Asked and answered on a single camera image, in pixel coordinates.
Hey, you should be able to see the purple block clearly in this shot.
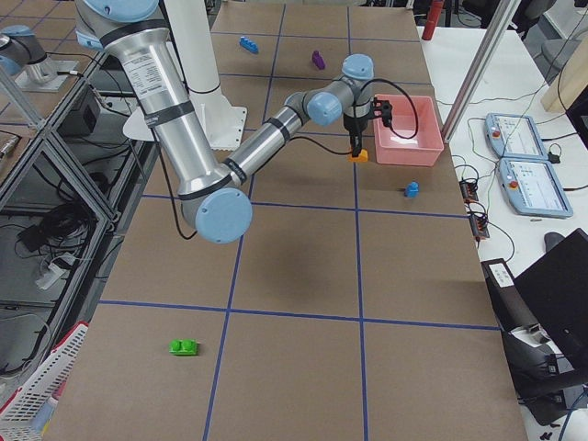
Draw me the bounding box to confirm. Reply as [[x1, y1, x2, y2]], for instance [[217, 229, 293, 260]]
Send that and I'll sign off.
[[311, 51, 326, 70]]

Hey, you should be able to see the green block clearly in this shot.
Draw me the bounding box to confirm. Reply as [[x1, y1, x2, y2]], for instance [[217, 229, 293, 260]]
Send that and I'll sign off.
[[168, 339, 198, 356]]

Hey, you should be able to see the red cylinder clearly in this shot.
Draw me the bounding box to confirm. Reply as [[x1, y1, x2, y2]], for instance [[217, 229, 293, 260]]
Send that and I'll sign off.
[[422, 0, 445, 41]]

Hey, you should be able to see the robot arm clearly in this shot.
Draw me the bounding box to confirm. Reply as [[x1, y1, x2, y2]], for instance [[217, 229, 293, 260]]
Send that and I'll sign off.
[[1, 25, 48, 76], [75, 1, 374, 243]]

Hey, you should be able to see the long blue block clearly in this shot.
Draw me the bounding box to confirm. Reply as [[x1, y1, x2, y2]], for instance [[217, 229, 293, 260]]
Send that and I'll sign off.
[[239, 36, 259, 54]]

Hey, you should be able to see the black monitor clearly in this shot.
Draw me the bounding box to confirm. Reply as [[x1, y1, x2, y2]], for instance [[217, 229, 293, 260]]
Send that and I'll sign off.
[[514, 229, 587, 368]]

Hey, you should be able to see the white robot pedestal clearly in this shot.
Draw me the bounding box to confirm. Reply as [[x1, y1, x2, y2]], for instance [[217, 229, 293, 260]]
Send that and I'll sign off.
[[109, 1, 246, 166]]

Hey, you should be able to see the pink plastic box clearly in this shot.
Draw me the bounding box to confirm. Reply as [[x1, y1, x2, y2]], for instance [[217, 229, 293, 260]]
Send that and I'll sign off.
[[373, 94, 445, 167]]

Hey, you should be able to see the small blue block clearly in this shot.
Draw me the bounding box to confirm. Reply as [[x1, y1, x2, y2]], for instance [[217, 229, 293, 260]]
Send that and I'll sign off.
[[403, 181, 420, 198]]

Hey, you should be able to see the teach pendant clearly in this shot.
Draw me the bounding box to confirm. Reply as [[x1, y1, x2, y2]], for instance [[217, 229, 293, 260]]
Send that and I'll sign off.
[[484, 113, 548, 160], [498, 157, 573, 219]]

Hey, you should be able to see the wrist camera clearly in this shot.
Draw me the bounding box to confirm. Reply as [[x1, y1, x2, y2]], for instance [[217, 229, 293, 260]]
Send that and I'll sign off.
[[371, 97, 392, 129]]

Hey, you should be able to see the white plastic basket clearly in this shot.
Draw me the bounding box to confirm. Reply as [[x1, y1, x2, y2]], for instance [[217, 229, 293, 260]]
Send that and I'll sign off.
[[1, 322, 88, 440]]

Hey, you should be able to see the lower teach pendant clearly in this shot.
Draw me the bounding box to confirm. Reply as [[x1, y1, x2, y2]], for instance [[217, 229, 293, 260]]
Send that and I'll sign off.
[[498, 157, 573, 219]]

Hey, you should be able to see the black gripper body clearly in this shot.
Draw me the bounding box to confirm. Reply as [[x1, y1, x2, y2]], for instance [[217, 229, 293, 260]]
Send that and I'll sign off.
[[343, 101, 370, 138]]

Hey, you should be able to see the orange block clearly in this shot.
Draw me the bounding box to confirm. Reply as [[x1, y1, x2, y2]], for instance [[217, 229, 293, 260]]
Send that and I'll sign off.
[[347, 149, 369, 163]]

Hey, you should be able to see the upper teach pendant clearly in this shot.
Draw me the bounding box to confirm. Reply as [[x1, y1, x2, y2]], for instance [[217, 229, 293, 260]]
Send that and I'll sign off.
[[484, 113, 548, 160]]

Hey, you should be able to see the aluminium frame post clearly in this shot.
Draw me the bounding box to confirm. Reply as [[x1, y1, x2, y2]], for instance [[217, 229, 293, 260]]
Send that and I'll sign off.
[[441, 0, 521, 142]]

